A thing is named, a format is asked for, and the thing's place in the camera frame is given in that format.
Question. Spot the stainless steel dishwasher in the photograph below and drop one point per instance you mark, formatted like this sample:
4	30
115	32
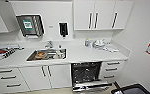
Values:
87	75

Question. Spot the small white bottle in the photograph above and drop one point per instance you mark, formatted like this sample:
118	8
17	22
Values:
90	43

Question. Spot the white cup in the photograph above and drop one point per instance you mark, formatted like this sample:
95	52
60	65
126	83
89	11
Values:
59	53

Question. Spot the black soap dispenser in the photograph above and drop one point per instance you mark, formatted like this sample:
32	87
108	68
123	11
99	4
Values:
63	29

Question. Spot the stack of white plates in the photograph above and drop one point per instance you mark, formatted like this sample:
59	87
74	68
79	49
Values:
99	43

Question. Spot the chrome faucet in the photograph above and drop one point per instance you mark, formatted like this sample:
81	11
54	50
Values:
49	44

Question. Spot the orange bowl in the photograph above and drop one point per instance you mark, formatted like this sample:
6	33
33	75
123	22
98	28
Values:
40	54

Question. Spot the white drawer unit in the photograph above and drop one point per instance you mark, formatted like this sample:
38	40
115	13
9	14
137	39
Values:
111	70
9	80

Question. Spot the white sink base cabinet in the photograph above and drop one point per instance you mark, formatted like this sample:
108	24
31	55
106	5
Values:
46	78

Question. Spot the steel kitchen sink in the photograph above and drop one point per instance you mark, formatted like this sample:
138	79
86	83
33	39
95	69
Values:
32	57

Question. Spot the steel paper towel dispenser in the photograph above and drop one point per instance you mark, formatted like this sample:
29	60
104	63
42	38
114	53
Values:
30	25

